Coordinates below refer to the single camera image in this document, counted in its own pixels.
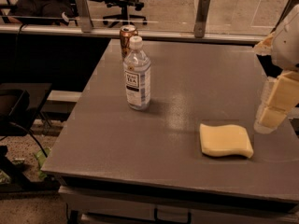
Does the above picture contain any left metal railing post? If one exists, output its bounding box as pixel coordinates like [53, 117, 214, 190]
[75, 0, 93, 33]

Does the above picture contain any white cabinet under table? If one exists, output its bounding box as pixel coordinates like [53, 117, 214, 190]
[59, 186, 298, 224]

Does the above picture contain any black side table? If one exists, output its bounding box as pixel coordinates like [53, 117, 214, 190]
[0, 83, 52, 136]

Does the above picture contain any green crumpled wrapper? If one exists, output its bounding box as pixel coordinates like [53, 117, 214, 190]
[34, 147, 51, 180]

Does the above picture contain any orange soda can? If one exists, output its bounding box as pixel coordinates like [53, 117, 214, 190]
[120, 24, 138, 58]

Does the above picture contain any black cable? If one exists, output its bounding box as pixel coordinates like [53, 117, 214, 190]
[0, 121, 49, 159]

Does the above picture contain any right metal railing post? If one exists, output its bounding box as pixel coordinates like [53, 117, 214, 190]
[193, 0, 211, 38]

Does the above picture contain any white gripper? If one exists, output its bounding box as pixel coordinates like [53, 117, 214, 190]
[253, 5, 299, 134]

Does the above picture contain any person in dark clothes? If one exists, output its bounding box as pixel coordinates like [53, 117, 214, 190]
[8, 0, 75, 26]

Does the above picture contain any clear plastic water bottle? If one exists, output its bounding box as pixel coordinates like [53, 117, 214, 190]
[123, 35, 150, 110]

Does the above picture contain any metal railing post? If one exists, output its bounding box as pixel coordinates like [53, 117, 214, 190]
[193, 0, 211, 38]
[75, 0, 93, 33]

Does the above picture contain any yellow sponge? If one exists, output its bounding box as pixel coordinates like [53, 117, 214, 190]
[199, 124, 254, 158]

